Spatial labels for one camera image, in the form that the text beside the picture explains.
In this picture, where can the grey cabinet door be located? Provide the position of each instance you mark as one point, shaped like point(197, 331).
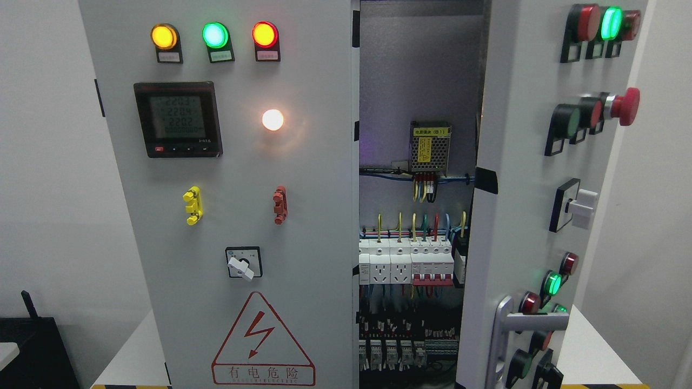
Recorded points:
point(549, 66)
point(307, 261)

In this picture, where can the white right door selector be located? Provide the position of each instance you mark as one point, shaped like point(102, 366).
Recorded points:
point(573, 205)

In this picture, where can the metal mesh power supply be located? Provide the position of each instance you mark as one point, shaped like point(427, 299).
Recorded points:
point(429, 146)

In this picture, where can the white glowing indicator lamp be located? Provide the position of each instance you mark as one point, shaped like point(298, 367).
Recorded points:
point(273, 119)

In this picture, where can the white socket breaker row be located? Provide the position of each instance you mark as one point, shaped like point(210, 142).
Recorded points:
point(393, 261)

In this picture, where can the black white surge protector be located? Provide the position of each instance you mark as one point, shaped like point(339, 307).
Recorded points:
point(460, 247)

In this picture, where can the lower relay terminal row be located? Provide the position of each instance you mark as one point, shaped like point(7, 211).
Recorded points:
point(400, 342)

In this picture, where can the red electric danger sticker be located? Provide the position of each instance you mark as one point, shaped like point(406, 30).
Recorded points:
point(259, 350)

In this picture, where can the red indicator light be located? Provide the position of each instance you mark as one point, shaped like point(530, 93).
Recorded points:
point(266, 42)

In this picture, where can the black digital power meter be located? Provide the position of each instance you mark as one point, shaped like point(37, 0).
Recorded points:
point(179, 119)

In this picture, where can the green indicator light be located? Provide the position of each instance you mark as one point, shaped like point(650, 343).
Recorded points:
point(218, 42)

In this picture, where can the yellow indicator light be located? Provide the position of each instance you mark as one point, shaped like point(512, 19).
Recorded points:
point(167, 43)

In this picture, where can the red emergency stop button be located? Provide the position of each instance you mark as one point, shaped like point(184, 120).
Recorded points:
point(624, 107)

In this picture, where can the black box at left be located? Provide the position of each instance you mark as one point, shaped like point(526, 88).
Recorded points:
point(42, 361)

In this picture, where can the red terminal post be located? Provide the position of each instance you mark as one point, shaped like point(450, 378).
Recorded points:
point(280, 204)

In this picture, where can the white rotary selector switch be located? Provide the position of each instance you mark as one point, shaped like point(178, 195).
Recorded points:
point(244, 262)

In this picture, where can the yellow terminal post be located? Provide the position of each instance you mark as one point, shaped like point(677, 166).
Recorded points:
point(192, 198)

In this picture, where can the silver door handle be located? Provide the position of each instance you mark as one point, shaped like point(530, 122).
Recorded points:
point(503, 373)

